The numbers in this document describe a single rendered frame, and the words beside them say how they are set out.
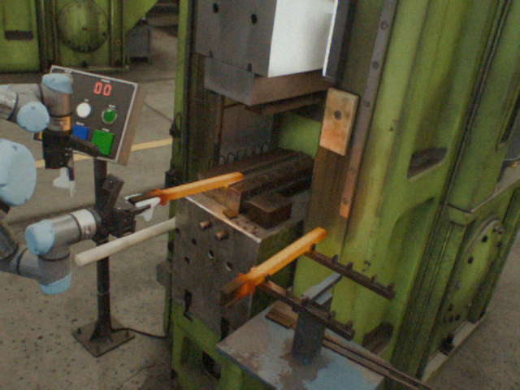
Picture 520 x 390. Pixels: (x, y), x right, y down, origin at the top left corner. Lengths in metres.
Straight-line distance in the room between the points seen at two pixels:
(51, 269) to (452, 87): 1.25
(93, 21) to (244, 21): 4.86
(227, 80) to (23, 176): 0.72
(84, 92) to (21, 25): 4.36
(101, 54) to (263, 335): 5.23
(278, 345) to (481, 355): 1.54
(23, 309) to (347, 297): 1.63
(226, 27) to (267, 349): 0.91
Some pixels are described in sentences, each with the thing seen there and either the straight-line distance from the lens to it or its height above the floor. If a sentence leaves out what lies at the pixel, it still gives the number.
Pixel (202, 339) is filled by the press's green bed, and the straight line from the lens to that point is 1.98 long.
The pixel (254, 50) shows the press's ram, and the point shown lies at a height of 1.43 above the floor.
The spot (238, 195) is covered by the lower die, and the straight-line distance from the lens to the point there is 1.65.
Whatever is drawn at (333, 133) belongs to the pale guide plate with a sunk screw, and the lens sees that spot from 1.51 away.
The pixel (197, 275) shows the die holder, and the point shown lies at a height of 0.65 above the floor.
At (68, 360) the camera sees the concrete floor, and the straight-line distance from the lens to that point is 2.50.
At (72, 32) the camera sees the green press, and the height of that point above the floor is 0.45.
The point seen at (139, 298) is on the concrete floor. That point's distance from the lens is 2.78.
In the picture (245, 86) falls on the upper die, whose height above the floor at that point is 1.32.
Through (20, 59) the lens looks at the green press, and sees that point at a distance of 6.33.
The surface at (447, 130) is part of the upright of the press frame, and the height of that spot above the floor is 1.22.
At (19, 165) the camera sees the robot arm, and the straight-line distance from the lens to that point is 1.08.
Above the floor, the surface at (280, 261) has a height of 0.97.
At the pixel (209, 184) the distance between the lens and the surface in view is 1.62.
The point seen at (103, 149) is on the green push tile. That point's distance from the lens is 1.89.
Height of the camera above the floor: 1.74
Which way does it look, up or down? 27 degrees down
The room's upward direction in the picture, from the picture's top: 8 degrees clockwise
